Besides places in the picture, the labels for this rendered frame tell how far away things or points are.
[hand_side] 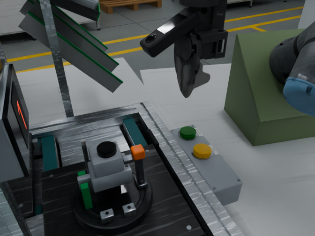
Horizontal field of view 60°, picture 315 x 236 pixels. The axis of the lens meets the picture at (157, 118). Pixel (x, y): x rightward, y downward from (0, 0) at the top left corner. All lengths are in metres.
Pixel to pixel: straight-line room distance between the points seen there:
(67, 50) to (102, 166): 0.39
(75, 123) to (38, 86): 0.48
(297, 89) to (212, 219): 0.31
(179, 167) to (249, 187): 0.20
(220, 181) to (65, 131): 0.40
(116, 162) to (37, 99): 0.70
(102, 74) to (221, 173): 0.40
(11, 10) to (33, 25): 3.74
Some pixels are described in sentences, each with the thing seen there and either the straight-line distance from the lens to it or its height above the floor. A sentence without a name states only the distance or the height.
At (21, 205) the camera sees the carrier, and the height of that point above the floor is 0.97.
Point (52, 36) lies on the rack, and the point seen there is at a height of 1.17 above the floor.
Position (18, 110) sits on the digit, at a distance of 0.32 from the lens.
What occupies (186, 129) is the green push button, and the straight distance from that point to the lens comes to 0.66.
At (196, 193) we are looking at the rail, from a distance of 0.54.
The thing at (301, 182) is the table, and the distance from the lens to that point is 0.77.
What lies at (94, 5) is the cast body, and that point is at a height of 1.22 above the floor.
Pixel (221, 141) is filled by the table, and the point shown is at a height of 0.86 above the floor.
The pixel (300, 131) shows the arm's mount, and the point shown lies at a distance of 0.89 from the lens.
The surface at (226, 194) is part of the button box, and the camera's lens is 0.58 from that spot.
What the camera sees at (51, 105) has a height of 0.86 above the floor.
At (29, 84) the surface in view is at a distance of 1.21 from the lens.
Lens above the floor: 1.37
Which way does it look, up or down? 35 degrees down
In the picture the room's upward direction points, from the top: straight up
